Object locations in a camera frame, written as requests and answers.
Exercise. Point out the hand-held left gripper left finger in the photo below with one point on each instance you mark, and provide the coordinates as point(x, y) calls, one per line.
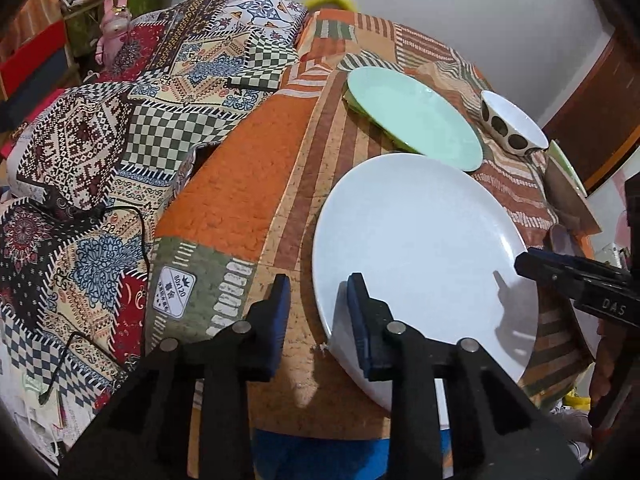
point(281, 305)

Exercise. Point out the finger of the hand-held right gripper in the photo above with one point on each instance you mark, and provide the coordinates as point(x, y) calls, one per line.
point(560, 272)

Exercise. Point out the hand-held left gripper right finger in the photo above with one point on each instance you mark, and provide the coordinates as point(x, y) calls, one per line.
point(357, 310)

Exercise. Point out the large white plate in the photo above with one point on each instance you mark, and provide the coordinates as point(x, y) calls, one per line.
point(425, 240)

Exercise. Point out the person's right hand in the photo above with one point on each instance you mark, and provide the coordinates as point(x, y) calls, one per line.
point(600, 375)

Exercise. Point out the orange striped patchwork mat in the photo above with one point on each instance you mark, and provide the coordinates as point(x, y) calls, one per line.
point(260, 170)

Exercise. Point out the blue container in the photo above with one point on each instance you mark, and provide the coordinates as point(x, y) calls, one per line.
point(320, 457)

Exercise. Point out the white bowl with dark dots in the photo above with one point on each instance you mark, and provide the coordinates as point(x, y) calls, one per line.
point(505, 122)

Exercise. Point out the brown wooden door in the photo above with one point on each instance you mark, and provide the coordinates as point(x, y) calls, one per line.
point(595, 110)

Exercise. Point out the light green plate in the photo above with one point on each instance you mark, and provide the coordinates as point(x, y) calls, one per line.
point(415, 110)

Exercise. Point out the checkered patterned blanket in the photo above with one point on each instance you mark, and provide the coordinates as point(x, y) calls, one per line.
point(125, 125)

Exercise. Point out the pink rabbit plush toy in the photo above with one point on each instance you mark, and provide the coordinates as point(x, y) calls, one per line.
point(114, 25)

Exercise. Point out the green cardboard box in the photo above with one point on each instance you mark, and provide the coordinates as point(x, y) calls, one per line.
point(95, 15)

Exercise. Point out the red storage box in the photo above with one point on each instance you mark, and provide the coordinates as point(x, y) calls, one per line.
point(30, 60)

